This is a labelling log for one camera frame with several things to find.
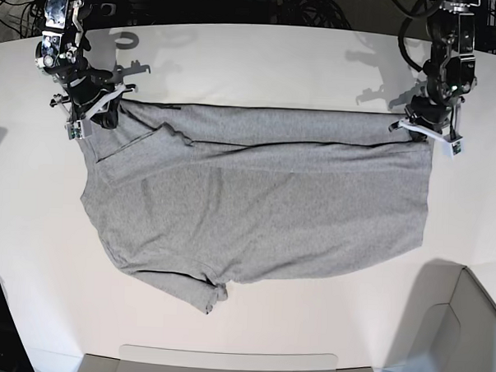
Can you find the grey tray front centre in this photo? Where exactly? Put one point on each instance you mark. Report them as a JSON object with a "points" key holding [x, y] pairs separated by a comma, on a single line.
{"points": [[134, 358]]}

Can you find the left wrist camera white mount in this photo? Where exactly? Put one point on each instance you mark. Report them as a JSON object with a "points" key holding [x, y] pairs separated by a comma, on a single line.
{"points": [[449, 137]]}

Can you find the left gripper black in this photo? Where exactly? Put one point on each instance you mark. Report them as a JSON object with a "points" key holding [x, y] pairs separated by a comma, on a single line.
{"points": [[423, 115]]}

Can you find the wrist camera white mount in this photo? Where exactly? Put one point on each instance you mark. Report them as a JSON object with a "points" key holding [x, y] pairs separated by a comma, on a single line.
{"points": [[81, 128], [449, 137]]}

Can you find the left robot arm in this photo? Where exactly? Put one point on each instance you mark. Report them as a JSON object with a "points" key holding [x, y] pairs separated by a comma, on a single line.
{"points": [[449, 72]]}

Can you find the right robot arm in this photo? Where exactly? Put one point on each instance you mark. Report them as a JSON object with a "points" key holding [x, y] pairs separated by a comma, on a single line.
{"points": [[63, 42]]}

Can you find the grey bin right front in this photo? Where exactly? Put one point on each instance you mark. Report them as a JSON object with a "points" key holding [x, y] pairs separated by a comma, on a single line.
{"points": [[457, 334]]}

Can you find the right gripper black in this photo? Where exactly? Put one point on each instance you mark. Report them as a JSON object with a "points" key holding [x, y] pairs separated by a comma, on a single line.
{"points": [[84, 92]]}

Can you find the grey T-shirt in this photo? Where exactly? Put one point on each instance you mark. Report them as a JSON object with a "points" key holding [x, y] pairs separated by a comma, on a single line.
{"points": [[187, 198]]}

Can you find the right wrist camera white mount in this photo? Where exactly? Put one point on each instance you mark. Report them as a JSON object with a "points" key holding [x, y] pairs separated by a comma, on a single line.
{"points": [[81, 128]]}

